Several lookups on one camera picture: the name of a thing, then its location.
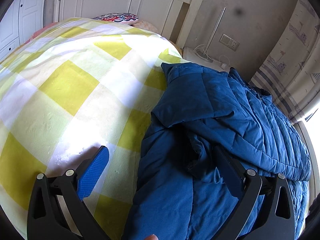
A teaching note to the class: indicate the wall socket panel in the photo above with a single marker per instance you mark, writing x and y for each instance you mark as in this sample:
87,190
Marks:
229,42

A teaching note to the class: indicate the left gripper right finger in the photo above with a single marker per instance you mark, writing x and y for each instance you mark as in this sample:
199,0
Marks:
243,184

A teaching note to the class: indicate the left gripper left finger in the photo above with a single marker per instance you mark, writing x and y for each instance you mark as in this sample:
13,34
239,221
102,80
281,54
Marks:
75,185

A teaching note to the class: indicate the blue quilted puffer jacket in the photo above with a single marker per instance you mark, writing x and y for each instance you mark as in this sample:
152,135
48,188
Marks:
180,193

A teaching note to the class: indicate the patterned beige curtain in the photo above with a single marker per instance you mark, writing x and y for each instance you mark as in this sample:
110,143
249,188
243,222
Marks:
290,73

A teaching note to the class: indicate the slim white desk lamp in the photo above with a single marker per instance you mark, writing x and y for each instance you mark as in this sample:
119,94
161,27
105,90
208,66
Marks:
201,51

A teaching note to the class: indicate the white wardrobe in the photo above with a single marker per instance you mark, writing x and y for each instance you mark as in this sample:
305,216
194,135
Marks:
22,19

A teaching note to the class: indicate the yellow checkered quilt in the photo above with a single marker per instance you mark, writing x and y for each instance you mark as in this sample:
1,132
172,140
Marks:
79,85

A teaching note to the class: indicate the colourful patterned cushion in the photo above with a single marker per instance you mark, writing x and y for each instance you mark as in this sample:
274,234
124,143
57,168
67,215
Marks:
123,18

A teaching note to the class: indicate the cream fluffy pillow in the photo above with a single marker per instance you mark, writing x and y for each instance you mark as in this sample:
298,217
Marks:
146,26

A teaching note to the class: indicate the white wooden headboard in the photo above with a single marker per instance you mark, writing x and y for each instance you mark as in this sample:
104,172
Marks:
173,18

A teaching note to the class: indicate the person's thumb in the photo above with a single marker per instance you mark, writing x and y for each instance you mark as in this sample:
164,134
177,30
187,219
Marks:
151,237

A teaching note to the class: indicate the white bedside table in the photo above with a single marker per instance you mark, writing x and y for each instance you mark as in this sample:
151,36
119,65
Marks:
192,56

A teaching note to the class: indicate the pink floral pillow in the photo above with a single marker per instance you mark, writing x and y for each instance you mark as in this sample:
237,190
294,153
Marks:
37,33

